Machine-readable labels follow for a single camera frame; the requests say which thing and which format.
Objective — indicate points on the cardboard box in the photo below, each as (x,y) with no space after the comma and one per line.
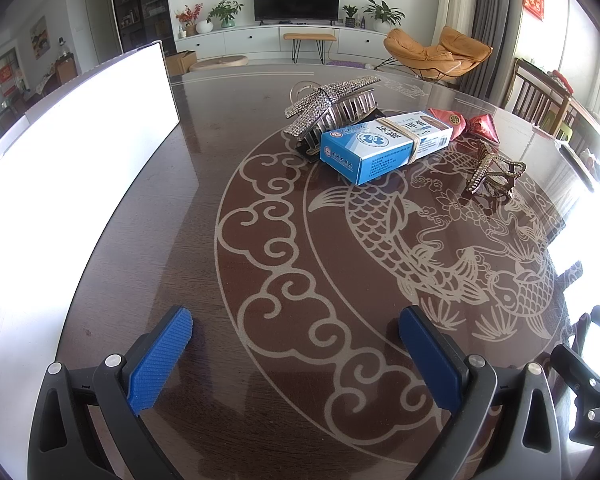
(181,62)

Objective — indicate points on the grey curtain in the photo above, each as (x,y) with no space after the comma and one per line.
(500,25)

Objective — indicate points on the silver star hair clip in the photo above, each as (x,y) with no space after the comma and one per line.
(325,105)

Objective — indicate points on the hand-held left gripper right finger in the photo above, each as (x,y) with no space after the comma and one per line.
(430,365)

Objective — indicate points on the brown patterned desktop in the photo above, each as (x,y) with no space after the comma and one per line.
(155,235)

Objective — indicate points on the red door poster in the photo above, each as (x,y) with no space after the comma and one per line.
(7,80)

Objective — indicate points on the orange lounge chair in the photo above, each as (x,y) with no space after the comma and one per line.
(430,52)

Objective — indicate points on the wooden bench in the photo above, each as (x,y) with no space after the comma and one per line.
(310,38)

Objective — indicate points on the bronze claw hair clip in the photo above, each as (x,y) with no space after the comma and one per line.
(495,175)

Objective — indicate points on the white television cabinet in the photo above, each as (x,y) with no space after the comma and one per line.
(260,42)

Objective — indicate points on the white door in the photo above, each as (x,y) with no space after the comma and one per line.
(96,25)

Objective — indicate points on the framed wall painting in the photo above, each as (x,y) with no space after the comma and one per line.
(39,36)

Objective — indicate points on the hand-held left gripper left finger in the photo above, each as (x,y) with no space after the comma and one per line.
(160,360)

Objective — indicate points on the blue and white carton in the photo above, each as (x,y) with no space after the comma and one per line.
(380,147)

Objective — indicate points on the beige round stool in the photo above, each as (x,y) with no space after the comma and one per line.
(219,63)

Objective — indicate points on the wooden chair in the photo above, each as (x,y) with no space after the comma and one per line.
(535,92)

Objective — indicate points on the red flowers in vase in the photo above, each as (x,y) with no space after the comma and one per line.
(188,16)

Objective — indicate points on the green potted plant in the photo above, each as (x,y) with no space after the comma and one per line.
(225,12)

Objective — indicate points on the round white vase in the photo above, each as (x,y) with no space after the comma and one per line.
(204,26)

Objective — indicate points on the small potted plant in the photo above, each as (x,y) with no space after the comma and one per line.
(350,15)

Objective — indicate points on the dark display cabinet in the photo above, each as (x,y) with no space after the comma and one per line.
(140,5)

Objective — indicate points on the large leafy potted plant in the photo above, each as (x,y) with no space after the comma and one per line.
(382,12)

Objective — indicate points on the black television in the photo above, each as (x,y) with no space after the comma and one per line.
(296,1)

